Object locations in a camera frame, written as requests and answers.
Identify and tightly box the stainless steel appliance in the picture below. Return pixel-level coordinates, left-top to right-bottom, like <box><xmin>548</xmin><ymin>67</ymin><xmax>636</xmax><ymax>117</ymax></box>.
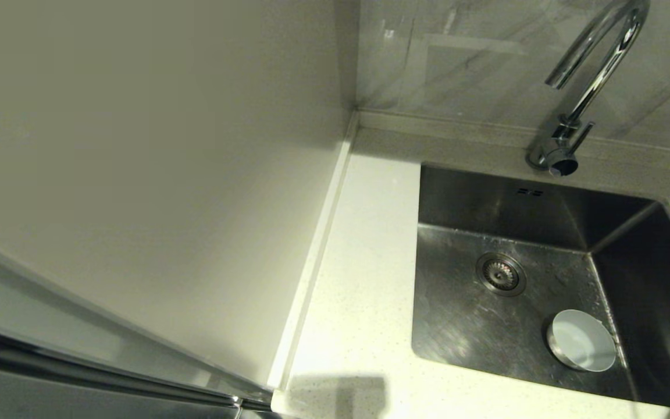
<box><xmin>0</xmin><ymin>323</ymin><xmax>272</xmax><ymax>419</ymax></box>

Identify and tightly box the pale blue bowl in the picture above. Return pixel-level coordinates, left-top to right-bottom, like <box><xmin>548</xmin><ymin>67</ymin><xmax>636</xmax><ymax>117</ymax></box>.
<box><xmin>547</xmin><ymin>309</ymin><xmax>617</xmax><ymax>372</ymax></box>

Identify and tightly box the round metal drain strainer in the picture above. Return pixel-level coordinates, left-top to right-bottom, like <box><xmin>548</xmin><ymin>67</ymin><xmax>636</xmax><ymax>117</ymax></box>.
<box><xmin>475</xmin><ymin>252</ymin><xmax>527</xmax><ymax>297</ymax></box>

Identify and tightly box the chrome gooseneck faucet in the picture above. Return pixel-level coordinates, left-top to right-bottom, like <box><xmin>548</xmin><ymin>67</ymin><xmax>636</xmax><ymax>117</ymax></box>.
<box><xmin>526</xmin><ymin>0</ymin><xmax>651</xmax><ymax>177</ymax></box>

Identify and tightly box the stainless steel sink basin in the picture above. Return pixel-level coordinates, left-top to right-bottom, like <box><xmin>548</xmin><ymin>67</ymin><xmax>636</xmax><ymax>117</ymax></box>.
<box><xmin>411</xmin><ymin>163</ymin><xmax>670</xmax><ymax>413</ymax></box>

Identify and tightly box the white cabinet side panel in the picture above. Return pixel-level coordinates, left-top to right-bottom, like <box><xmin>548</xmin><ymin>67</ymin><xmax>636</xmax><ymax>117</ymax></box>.
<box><xmin>0</xmin><ymin>0</ymin><xmax>360</xmax><ymax>402</ymax></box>

